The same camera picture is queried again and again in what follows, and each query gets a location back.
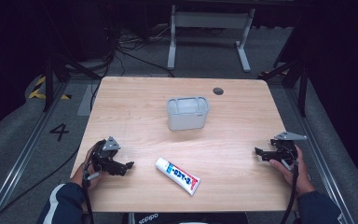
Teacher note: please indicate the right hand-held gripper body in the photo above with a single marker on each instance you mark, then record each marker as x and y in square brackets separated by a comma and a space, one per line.
[284, 149]

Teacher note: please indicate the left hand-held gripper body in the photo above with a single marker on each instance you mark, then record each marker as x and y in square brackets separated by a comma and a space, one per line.
[104, 157]

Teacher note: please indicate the white toothpaste tube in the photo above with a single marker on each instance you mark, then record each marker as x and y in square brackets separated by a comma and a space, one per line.
[178, 175]

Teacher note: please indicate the grey plastic holder box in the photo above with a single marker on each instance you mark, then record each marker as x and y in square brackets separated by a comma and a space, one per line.
[188, 119]

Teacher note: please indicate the person's left hand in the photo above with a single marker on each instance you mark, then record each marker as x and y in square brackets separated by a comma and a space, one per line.
[80, 179]

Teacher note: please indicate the person's right hand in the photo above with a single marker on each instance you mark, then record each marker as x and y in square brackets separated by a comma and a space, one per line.
[303, 179]

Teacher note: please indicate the grey floor plate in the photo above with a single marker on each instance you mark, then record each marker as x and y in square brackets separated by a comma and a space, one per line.
[86, 101]

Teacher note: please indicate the black tripod stand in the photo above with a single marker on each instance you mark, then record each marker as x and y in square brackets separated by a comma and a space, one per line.
[49, 81]
[303, 90]

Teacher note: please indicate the yellow black floor tape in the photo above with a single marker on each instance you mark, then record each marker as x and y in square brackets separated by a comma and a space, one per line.
[38, 91]

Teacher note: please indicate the metal floor rail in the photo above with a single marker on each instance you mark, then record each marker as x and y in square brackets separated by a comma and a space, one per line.
[21, 161]
[320, 161]

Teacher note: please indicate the white metal desk frame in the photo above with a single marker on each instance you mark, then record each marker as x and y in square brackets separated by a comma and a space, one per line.
[211, 20]

